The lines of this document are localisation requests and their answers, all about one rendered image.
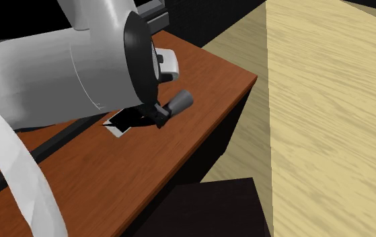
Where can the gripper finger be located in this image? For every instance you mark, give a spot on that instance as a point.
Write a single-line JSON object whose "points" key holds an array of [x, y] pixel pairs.
{"points": [[161, 113]]}

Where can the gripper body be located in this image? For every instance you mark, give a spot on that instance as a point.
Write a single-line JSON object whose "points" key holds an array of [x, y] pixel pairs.
{"points": [[167, 77]]}

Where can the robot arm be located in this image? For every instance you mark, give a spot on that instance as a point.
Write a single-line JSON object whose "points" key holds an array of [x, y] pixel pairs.
{"points": [[43, 72]]}

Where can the black tablet with white edge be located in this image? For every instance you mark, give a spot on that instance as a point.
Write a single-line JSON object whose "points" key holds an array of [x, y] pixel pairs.
{"points": [[118, 126]]}

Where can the brown wooden desk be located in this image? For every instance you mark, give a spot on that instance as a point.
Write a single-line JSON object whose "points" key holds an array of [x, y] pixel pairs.
{"points": [[109, 170]]}

